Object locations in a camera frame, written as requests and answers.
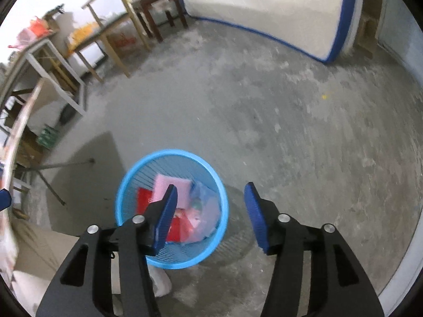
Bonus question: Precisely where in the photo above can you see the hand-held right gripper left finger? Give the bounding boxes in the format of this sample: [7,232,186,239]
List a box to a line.
[36,184,179,317]

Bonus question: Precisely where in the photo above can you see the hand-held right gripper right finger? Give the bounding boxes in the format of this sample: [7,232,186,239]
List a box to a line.
[244,181,385,317]

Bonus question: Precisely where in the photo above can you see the red snack bag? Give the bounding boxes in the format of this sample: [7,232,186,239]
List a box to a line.
[137,187,199,242]

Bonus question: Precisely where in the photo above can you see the pink packet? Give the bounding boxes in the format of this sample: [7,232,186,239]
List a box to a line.
[154,174,193,205]

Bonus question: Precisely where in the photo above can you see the blue plastic wastebasket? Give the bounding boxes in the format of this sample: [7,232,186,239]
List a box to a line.
[115,148,229,269]

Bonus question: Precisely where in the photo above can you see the metal table leg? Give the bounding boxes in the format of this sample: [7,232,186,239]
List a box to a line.
[15,158,96,205]

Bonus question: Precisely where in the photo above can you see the green crate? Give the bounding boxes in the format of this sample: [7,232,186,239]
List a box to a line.
[36,124,62,147]

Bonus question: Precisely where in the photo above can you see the long grey side table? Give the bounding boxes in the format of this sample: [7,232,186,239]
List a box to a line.
[0,36,87,116]

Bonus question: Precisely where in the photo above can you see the wooden chair black seat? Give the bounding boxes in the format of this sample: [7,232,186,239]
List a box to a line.
[64,0,153,83]

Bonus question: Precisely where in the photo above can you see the pink red plastic bags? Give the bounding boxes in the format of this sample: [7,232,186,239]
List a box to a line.
[8,16,53,50]

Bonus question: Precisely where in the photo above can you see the red print white sack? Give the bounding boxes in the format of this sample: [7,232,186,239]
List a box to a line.
[107,28,139,53]

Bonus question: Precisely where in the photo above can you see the yellow plastic bag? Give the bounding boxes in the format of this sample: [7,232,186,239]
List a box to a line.
[68,21,100,45]

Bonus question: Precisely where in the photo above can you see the white mattress blue edge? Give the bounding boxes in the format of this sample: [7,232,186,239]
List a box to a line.
[175,0,361,63]

